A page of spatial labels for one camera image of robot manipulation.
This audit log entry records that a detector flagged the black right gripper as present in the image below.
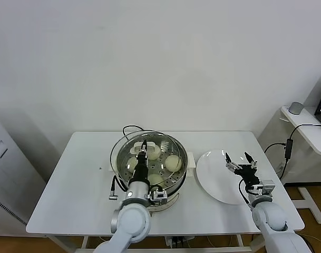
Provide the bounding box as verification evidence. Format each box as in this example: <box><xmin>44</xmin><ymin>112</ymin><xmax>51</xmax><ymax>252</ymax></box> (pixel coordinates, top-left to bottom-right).
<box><xmin>224</xmin><ymin>151</ymin><xmax>261</xmax><ymax>188</ymax></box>

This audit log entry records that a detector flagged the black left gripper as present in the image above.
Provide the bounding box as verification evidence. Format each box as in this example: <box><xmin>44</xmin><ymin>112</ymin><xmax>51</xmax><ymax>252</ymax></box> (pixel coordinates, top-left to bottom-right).
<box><xmin>132</xmin><ymin>141</ymin><xmax>150</xmax><ymax>185</ymax></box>

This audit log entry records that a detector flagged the white steamed baozi bun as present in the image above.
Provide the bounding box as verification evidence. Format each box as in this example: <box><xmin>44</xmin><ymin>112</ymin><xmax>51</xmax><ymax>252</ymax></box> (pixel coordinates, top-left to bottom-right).
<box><xmin>164</xmin><ymin>155</ymin><xmax>183</xmax><ymax>172</ymax></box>
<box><xmin>147</xmin><ymin>147</ymin><xmax>161</xmax><ymax>161</ymax></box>
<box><xmin>127</xmin><ymin>157</ymin><xmax>139</xmax><ymax>173</ymax></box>
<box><xmin>147</xmin><ymin>173</ymin><xmax>165</xmax><ymax>185</ymax></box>

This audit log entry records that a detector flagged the glass lid with cream handle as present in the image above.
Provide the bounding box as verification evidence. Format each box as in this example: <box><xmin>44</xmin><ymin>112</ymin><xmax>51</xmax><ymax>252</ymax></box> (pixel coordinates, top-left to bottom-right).
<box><xmin>110</xmin><ymin>130</ymin><xmax>184</xmax><ymax>190</ymax></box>

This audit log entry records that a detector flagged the perforated steel steamer basket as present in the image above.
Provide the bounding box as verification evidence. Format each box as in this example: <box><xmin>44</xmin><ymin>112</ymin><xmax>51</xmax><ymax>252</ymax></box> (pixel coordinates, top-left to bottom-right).
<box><xmin>111</xmin><ymin>133</ymin><xmax>197</xmax><ymax>194</ymax></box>

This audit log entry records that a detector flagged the white round plate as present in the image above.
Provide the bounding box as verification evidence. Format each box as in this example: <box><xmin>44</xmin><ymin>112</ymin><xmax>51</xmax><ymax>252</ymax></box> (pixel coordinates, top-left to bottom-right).
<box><xmin>196</xmin><ymin>149</ymin><xmax>260</xmax><ymax>206</ymax></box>

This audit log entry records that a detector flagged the cream electric cooker base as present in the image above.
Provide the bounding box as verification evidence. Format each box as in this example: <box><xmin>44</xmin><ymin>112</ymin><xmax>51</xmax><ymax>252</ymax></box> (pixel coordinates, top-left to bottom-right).
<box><xmin>147</xmin><ymin>155</ymin><xmax>197</xmax><ymax>211</ymax></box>

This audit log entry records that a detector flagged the white side desk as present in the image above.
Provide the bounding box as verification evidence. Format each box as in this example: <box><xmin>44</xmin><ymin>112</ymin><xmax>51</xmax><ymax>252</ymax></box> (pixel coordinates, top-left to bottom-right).
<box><xmin>257</xmin><ymin>106</ymin><xmax>321</xmax><ymax>225</ymax></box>

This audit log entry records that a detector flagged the grey cylinder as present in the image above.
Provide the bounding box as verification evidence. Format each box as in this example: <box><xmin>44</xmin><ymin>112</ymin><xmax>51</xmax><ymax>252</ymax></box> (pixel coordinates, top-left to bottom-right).
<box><xmin>288</xmin><ymin>102</ymin><xmax>304</xmax><ymax>115</ymax></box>

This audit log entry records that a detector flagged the white power strip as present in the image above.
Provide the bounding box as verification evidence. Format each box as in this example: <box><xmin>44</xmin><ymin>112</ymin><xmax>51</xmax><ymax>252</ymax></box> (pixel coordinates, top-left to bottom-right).
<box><xmin>164</xmin><ymin>236</ymin><xmax>195</xmax><ymax>248</ymax></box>

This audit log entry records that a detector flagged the white metal cabinet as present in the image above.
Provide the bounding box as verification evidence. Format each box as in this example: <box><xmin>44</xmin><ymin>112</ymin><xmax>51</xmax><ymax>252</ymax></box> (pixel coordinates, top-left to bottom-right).
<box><xmin>0</xmin><ymin>113</ymin><xmax>46</xmax><ymax>235</ymax></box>

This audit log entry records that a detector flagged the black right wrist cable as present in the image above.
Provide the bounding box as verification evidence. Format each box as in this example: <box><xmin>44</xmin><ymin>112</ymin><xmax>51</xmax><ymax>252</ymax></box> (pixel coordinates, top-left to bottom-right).
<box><xmin>238</xmin><ymin>179</ymin><xmax>253</xmax><ymax>205</ymax></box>

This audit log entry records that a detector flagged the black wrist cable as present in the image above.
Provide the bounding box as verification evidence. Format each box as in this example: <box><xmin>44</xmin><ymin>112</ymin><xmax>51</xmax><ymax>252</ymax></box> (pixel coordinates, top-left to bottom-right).
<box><xmin>238</xmin><ymin>179</ymin><xmax>253</xmax><ymax>205</ymax></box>
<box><xmin>108</xmin><ymin>176</ymin><xmax>128</xmax><ymax>201</ymax></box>

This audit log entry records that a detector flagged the black cooker power cord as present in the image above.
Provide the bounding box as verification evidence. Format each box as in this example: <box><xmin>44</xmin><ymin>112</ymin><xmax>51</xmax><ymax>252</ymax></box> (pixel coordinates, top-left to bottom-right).
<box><xmin>122</xmin><ymin>125</ymin><xmax>147</xmax><ymax>142</ymax></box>

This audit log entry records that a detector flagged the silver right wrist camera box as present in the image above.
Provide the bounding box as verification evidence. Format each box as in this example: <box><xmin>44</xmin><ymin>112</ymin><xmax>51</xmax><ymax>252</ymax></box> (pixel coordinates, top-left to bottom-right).
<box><xmin>251</xmin><ymin>179</ymin><xmax>276</xmax><ymax>197</ymax></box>

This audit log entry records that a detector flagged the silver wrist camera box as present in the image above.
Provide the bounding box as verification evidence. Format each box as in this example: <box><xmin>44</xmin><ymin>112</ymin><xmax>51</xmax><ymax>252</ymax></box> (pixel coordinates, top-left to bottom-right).
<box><xmin>251</xmin><ymin>179</ymin><xmax>276</xmax><ymax>197</ymax></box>
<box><xmin>149</xmin><ymin>187</ymin><xmax>168</xmax><ymax>204</ymax></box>

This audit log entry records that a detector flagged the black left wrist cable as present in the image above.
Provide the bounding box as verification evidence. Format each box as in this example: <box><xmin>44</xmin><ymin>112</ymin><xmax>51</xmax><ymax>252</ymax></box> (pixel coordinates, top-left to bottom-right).
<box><xmin>108</xmin><ymin>176</ymin><xmax>128</xmax><ymax>201</ymax></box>

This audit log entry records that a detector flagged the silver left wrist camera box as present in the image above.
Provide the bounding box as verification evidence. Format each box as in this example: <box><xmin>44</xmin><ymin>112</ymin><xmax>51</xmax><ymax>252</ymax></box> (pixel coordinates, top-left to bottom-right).
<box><xmin>149</xmin><ymin>187</ymin><xmax>168</xmax><ymax>204</ymax></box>

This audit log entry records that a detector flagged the black laptop charger cable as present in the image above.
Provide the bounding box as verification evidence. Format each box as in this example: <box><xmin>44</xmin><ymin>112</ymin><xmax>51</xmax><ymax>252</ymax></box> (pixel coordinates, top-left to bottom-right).
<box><xmin>264</xmin><ymin>123</ymin><xmax>321</xmax><ymax>182</ymax></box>

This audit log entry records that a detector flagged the white table frame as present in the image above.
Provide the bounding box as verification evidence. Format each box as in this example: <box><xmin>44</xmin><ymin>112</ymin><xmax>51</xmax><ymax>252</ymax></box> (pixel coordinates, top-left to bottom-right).
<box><xmin>43</xmin><ymin>231</ymin><xmax>266</xmax><ymax>253</ymax></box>

